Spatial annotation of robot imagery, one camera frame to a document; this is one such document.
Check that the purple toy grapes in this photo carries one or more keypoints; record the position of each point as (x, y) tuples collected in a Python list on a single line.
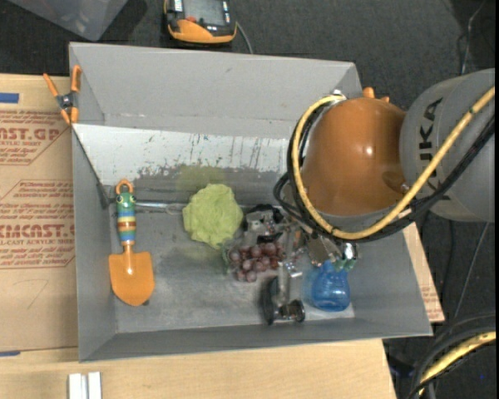
[(253, 260)]

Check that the blue plastic cup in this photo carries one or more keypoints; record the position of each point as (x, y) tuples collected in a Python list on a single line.
[(330, 291)]

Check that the brown cardboard board red print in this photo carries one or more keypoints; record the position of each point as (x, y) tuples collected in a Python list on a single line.
[(33, 297)]

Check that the grey metal bin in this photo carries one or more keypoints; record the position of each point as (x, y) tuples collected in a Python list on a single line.
[(191, 289)]

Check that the light green cloth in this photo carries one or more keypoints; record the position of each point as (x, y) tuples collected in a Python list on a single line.
[(212, 214)]

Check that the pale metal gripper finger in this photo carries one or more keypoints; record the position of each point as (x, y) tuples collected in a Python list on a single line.
[(269, 225), (284, 283)]

